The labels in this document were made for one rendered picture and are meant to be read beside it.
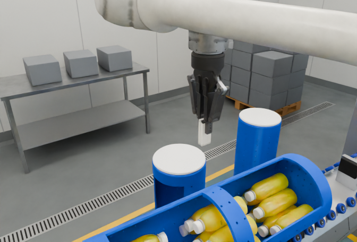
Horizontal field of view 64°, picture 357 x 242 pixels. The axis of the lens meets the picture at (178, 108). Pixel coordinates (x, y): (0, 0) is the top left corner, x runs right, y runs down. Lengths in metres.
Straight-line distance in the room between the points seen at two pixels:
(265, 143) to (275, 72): 2.22
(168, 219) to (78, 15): 3.31
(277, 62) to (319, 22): 3.66
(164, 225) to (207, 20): 0.86
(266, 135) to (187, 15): 1.57
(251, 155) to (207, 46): 1.47
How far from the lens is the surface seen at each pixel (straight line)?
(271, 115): 2.04
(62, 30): 4.01
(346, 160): 1.63
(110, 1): 0.48
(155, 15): 0.47
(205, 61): 0.62
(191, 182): 1.45
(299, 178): 1.32
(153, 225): 1.10
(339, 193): 1.65
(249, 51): 4.26
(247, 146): 1.99
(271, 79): 4.10
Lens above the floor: 1.88
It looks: 24 degrees down
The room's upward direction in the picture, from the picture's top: straight up
